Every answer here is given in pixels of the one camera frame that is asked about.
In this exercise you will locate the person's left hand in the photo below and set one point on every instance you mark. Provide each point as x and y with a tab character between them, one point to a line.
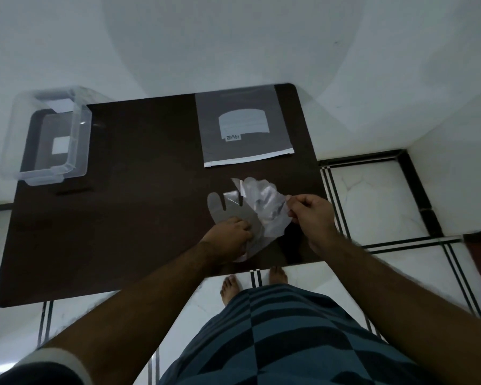
224	240

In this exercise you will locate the person's right hand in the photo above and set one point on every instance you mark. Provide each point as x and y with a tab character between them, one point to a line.
316	220

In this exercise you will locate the translucent plastic glove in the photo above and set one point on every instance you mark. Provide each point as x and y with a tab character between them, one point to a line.
220	208
264	204

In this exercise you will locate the clear plastic zip bag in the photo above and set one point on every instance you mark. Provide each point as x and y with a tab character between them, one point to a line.
208	132

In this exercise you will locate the clear plastic box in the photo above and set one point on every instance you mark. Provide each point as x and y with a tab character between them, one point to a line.
80	148

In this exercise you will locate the person's left forearm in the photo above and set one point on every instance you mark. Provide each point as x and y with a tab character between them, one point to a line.
136	312

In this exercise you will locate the person's right forearm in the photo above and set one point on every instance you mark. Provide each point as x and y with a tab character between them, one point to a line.
405	316

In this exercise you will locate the person's left foot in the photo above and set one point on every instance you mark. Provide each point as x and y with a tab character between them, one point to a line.
229	288

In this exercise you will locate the person's foot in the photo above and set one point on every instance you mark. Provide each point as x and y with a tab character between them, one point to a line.
229	288
277	275

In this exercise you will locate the person's right foot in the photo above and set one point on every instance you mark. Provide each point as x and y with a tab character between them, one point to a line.
277	275

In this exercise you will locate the white paper insert card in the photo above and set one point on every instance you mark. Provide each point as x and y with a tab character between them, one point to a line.
244	124

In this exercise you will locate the blue striped shorts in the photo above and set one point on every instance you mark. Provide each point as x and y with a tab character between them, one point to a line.
288	340

